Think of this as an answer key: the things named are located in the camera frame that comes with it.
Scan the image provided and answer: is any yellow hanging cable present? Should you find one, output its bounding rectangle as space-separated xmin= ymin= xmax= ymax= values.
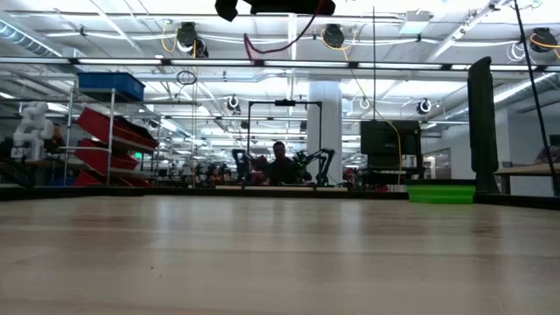
xmin=384 ymin=120 xmax=402 ymax=185

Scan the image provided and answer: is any red bin cart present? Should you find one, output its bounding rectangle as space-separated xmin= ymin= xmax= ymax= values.
xmin=60 ymin=87 xmax=161 ymax=187

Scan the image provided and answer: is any black ceiling cable reel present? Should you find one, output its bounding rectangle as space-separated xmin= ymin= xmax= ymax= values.
xmin=321 ymin=23 xmax=347 ymax=50
xmin=177 ymin=21 xmax=209 ymax=59
xmin=528 ymin=26 xmax=560 ymax=54

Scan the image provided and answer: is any green plastic tray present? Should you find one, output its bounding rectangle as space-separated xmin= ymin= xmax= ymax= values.
xmin=405 ymin=184 xmax=476 ymax=205

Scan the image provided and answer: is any white pillar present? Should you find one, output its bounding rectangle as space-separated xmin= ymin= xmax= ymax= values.
xmin=307 ymin=80 xmax=343 ymax=176

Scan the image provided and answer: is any blue storage bin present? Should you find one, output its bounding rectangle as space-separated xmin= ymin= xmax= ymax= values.
xmin=77 ymin=72 xmax=146 ymax=102

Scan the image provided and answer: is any red storage bin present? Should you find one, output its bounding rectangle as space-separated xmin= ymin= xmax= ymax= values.
xmin=73 ymin=170 xmax=154 ymax=188
xmin=73 ymin=138 xmax=140 ymax=171
xmin=78 ymin=107 xmax=159 ymax=152

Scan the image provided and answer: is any wooden top desk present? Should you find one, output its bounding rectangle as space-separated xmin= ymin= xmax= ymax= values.
xmin=493 ymin=163 xmax=560 ymax=197

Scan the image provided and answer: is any black wire spool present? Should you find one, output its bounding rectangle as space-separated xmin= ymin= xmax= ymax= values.
xmin=248 ymin=0 xmax=337 ymax=17

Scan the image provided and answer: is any black robot station frame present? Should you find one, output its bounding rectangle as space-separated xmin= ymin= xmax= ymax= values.
xmin=247 ymin=99 xmax=324 ymax=189

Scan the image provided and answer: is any thin black hanging cable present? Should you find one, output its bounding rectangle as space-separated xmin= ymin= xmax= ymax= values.
xmin=512 ymin=0 xmax=559 ymax=185

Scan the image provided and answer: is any red cord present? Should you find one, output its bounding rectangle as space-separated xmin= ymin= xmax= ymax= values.
xmin=243 ymin=0 xmax=327 ymax=62

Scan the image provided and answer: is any black cabinet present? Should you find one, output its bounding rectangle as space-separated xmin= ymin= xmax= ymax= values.
xmin=359 ymin=121 xmax=423 ymax=185

